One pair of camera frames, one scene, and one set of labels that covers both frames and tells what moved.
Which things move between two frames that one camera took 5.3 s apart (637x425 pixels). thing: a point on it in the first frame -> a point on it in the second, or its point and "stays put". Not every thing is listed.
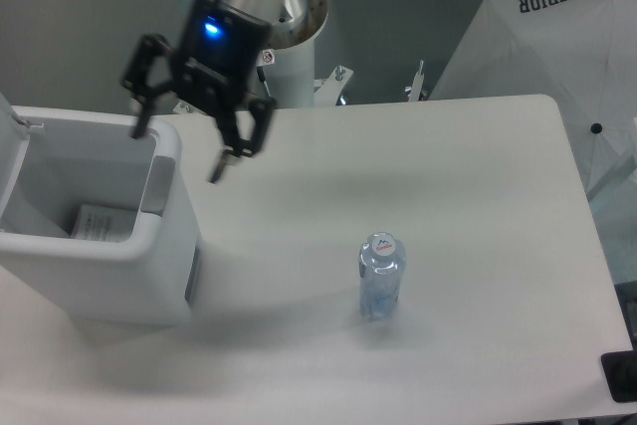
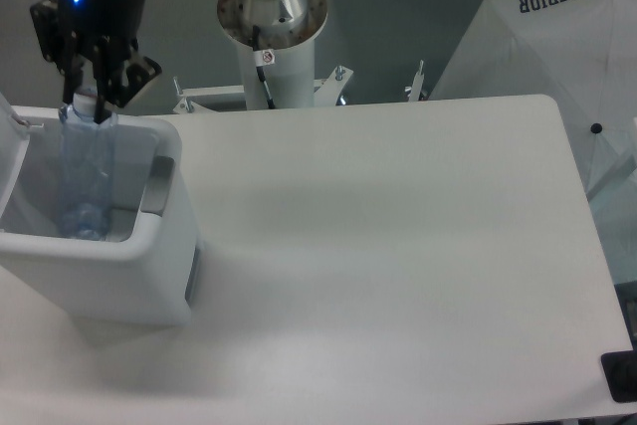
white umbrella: x=569 y=36 stays put
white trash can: x=98 y=221 stays put
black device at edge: x=620 y=373 stays put
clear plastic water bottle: x=380 y=261 -> x=87 y=169
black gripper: x=219 y=58 -> x=101 y=18
